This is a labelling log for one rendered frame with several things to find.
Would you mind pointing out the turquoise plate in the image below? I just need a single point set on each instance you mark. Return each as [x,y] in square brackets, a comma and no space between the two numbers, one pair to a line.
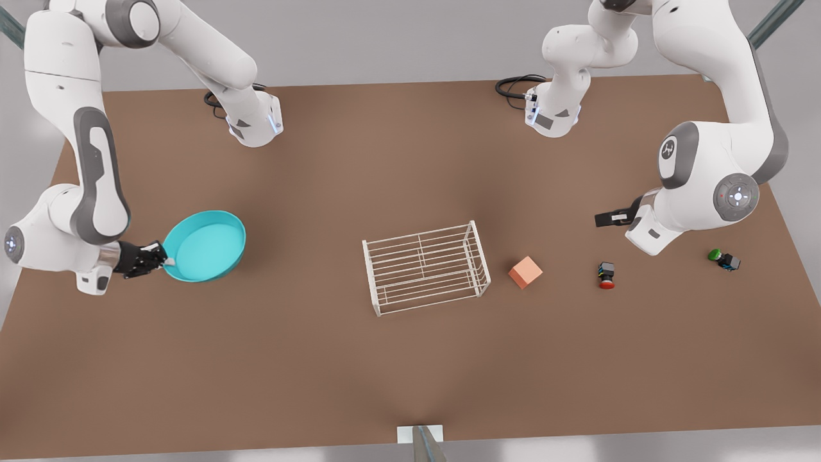
[205,246]

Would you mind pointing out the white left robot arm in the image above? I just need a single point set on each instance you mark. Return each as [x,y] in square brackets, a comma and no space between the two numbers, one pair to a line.
[705,173]

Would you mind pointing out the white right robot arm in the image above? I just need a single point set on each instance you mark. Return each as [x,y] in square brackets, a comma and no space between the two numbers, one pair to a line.
[96,160]

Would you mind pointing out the orange cube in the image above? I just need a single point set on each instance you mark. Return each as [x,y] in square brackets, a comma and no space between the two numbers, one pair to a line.
[525,272]

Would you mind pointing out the red button switch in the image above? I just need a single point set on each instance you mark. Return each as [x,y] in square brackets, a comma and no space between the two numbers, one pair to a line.
[606,274]

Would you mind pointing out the green button switch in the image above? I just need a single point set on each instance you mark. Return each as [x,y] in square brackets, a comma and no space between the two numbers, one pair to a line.
[724,258]

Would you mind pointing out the silver frame post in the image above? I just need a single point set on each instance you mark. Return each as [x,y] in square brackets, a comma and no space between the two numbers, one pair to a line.
[426,444]
[11,27]
[773,20]

